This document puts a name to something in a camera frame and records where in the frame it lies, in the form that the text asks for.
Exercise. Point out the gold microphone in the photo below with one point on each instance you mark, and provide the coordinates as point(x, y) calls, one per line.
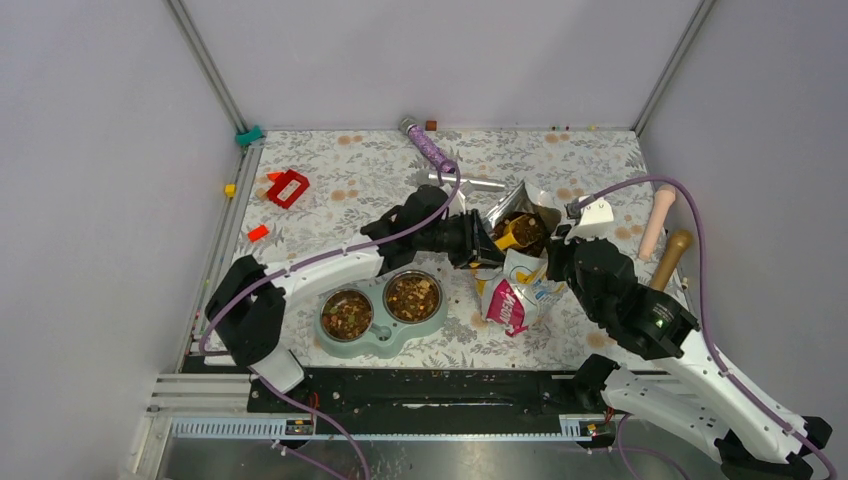
point(677, 245)

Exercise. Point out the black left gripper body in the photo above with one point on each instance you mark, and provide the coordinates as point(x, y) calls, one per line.
point(469, 245)

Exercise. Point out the pink microphone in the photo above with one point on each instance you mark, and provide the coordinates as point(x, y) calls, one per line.
point(664, 198)

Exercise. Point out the yellow plastic scoop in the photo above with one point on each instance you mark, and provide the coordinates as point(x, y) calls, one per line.
point(517, 233)

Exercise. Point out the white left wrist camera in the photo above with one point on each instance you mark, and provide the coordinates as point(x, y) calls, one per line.
point(459, 203)

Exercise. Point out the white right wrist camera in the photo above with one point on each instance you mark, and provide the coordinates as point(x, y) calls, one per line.
point(591, 217)

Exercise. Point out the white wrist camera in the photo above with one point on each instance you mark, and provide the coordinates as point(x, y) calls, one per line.
point(591, 217)
point(459, 203)

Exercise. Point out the teal corner clip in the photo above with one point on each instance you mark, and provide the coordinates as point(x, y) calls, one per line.
point(247, 138)

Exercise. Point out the pet food bag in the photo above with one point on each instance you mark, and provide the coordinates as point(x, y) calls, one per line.
point(517, 295)

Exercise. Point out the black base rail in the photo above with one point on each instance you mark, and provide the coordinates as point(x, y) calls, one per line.
point(442, 402)

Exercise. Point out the small orange-red block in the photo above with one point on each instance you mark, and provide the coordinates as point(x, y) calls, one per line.
point(258, 233)

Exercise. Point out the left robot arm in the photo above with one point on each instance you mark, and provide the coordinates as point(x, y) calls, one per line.
point(247, 309)

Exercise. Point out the red plastic block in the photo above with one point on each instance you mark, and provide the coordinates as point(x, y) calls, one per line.
point(287, 188)

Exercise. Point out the floral table mat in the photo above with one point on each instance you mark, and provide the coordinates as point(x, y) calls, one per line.
point(355, 176)

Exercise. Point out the silver metal microphone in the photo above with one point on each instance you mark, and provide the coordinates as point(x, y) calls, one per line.
point(482, 184)

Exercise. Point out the green double pet bowl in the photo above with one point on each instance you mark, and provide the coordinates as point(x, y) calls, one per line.
point(378, 320)

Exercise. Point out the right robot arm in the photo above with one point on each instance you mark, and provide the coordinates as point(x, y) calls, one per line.
point(741, 428)

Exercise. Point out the purple glitter microphone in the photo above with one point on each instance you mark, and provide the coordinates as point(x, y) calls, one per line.
point(426, 146)

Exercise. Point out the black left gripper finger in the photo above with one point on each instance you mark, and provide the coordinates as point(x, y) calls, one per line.
point(488, 255)
point(482, 230)

